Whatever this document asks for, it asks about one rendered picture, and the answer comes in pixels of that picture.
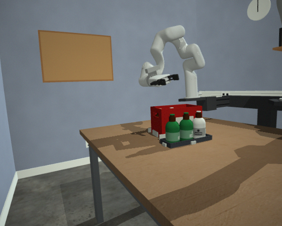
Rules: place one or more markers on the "green bottle with white label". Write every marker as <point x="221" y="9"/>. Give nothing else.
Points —
<point x="186" y="128"/>

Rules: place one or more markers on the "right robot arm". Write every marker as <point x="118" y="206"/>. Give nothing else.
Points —
<point x="175" y="36"/>

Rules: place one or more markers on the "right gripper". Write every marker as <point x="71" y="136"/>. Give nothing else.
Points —
<point x="161" y="80"/>

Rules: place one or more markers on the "green bottle with pale green label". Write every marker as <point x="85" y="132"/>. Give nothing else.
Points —
<point x="172" y="130"/>

